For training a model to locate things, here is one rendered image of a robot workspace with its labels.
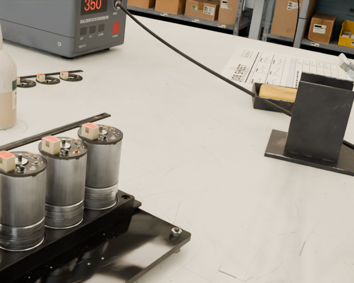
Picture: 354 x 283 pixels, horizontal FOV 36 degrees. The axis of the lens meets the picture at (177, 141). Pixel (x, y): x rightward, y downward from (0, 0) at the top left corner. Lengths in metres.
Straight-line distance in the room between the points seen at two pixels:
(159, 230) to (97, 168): 0.05
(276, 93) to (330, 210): 0.22
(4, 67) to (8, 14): 0.27
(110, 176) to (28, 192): 0.06
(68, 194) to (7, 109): 0.19
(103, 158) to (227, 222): 0.10
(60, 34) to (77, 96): 0.13
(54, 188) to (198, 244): 0.10
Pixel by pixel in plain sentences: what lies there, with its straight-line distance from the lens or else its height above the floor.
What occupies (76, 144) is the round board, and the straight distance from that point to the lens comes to 0.28.
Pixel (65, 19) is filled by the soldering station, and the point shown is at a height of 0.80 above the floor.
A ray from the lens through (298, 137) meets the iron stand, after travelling 0.46.
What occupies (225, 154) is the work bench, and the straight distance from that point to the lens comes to 0.45.
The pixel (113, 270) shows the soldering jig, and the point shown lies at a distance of 0.28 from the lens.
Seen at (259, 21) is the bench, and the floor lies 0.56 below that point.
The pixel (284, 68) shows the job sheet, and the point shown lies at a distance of 0.76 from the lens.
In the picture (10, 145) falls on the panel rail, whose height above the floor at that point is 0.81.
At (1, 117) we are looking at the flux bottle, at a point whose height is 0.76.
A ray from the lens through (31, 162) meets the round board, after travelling 0.26.
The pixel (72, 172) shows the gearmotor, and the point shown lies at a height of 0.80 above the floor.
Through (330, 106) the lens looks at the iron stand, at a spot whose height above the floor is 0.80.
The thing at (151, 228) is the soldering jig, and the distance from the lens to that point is 0.31.
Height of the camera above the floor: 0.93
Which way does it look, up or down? 23 degrees down
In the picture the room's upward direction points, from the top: 8 degrees clockwise
